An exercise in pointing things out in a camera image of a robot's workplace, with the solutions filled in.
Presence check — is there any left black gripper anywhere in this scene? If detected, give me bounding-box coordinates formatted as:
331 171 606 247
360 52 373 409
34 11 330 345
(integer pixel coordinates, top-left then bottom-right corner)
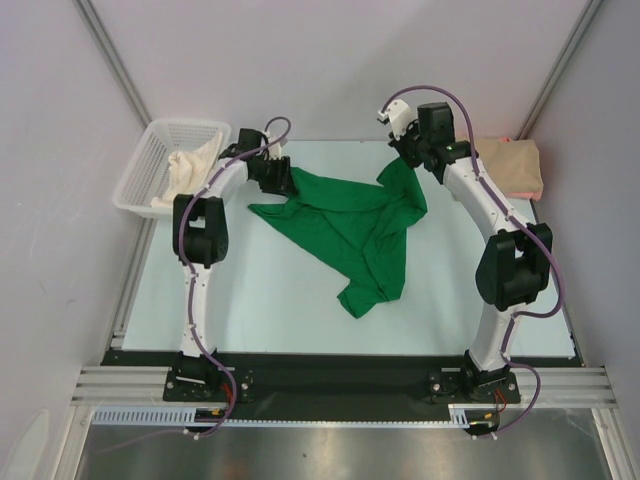
250 155 297 196

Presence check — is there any green t shirt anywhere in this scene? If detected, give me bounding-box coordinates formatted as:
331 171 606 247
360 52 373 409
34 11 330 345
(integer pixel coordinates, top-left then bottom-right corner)
249 158 428 319

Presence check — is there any white plastic basket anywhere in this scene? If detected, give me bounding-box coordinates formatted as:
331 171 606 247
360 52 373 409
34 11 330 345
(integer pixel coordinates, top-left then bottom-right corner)
112 118 232 219

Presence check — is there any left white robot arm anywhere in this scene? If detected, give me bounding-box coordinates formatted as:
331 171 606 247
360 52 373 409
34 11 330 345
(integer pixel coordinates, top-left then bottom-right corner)
172 128 297 359

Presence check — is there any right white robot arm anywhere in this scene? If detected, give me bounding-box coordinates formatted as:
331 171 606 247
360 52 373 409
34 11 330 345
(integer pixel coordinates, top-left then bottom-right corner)
379 99 552 401

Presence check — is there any cream t shirt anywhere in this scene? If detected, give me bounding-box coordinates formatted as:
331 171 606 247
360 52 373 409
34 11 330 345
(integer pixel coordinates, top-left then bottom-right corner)
150 131 223 208

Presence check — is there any folded tan t shirt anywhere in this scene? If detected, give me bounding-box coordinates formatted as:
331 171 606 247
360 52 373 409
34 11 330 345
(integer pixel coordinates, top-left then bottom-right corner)
472 138 544 194

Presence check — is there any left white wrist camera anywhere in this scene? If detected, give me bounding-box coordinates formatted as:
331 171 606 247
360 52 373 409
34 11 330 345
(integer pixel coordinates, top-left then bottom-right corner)
262 130 286 160

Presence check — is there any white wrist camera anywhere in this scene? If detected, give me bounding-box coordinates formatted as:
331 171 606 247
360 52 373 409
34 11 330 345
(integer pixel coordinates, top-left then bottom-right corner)
377 99 417 140
262 130 286 160

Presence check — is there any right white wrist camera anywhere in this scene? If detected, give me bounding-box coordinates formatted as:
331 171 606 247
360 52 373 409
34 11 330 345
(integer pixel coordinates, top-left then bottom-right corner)
377 99 417 140

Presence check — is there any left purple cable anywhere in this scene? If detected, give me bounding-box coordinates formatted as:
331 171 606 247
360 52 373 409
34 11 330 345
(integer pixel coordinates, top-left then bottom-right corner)
97 116 294 454

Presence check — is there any purple cable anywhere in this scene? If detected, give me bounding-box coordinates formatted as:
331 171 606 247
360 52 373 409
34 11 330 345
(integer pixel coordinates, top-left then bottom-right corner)
97 116 294 454
380 84 566 441

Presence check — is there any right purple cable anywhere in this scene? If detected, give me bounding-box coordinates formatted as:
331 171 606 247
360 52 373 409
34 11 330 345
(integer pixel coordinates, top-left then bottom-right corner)
380 84 566 441

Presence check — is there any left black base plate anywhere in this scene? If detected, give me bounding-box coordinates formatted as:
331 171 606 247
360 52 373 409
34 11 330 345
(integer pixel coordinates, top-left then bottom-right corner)
162 352 256 403

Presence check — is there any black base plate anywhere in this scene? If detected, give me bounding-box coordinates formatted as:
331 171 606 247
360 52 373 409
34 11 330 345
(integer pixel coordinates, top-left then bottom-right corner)
162 352 256 403
427 367 521 405

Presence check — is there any right aluminium corner post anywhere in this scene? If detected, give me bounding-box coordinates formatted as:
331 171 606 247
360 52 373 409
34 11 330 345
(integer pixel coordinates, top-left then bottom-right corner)
515 0 607 140

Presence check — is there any aluminium corner post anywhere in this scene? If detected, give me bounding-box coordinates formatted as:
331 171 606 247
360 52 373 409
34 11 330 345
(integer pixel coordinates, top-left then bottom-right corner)
72 0 152 129
515 0 607 140

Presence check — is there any left aluminium corner post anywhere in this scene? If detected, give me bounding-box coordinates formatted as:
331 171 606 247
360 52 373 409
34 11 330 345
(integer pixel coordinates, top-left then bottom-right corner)
72 0 152 129

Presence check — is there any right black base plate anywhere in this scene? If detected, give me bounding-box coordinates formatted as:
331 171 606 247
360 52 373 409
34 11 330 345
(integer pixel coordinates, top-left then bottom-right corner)
427 367 521 405

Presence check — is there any right grey cable duct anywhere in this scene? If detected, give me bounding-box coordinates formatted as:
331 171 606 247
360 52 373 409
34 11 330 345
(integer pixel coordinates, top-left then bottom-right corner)
449 404 501 428

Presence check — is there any grey cable duct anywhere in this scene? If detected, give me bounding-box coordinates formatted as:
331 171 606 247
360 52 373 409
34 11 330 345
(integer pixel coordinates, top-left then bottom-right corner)
93 406 226 427
449 404 501 428

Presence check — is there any aluminium front rail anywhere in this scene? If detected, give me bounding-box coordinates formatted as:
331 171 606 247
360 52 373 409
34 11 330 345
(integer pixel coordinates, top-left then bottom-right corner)
71 366 617 409

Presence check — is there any left grey cable duct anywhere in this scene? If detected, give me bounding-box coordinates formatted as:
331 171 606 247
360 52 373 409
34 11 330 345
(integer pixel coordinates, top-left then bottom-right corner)
93 406 226 427

